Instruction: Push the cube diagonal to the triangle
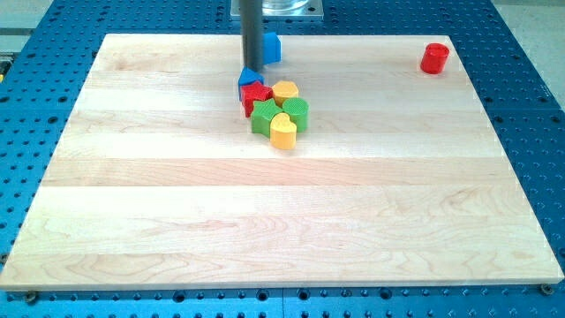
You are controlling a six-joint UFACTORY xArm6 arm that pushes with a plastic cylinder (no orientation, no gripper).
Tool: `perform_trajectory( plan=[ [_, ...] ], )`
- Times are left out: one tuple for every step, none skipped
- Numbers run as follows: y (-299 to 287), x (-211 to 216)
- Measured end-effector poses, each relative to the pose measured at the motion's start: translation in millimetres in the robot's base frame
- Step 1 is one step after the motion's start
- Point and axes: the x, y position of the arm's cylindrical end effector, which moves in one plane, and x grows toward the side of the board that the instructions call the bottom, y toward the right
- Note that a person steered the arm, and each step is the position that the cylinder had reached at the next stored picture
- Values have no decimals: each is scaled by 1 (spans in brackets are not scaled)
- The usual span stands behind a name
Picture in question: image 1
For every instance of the clear robot mount base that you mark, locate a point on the clear robot mount base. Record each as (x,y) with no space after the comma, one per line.
(293,10)

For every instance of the yellow heart block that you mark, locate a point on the yellow heart block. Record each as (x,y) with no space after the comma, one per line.
(283,132)

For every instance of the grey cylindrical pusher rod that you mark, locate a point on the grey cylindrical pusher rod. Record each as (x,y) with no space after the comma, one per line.
(252,33)

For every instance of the red star block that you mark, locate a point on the red star block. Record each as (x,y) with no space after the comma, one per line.
(253,92)

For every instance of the green star block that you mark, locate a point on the green star block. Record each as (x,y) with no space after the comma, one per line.
(262,115)

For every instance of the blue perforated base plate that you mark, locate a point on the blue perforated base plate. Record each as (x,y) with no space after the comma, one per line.
(512,51)

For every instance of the red cylinder block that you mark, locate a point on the red cylinder block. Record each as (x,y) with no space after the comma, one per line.
(434,59)

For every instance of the light wooden board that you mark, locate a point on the light wooden board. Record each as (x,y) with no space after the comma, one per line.
(158,181)

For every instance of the yellow hexagon block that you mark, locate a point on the yellow hexagon block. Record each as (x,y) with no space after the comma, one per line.
(283,90)

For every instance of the blue cube block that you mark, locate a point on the blue cube block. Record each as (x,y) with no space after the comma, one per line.
(272,48)

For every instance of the green cylinder block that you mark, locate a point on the green cylinder block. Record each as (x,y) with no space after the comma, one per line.
(298,110)

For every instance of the blue triangle block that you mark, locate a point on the blue triangle block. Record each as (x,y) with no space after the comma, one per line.
(247,77)

